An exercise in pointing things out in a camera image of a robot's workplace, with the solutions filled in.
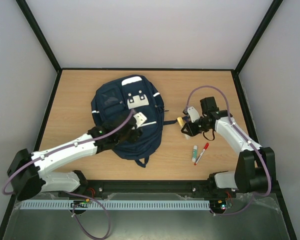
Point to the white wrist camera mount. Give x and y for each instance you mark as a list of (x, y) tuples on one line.
[(140, 119), (191, 115)]

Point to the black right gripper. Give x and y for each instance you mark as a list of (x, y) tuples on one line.
[(190, 127)]

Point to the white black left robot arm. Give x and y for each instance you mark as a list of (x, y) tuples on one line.
[(31, 173)]

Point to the black aluminium frame rail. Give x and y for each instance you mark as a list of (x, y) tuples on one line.
[(130, 186)]

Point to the red capped white marker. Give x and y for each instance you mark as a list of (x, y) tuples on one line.
[(201, 153)]

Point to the light blue slotted cable duct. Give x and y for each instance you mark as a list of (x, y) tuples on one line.
[(140, 205)]

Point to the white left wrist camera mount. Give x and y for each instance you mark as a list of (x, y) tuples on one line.
[(140, 119)]

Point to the green white glue stick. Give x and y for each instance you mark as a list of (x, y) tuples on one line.
[(194, 153)]

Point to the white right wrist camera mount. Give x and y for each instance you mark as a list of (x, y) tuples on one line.
[(191, 115)]

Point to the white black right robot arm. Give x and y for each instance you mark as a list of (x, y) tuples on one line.
[(255, 168)]

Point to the navy blue student backpack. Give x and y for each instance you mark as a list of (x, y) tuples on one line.
[(130, 95)]

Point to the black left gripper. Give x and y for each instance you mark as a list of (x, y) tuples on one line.
[(136, 137)]

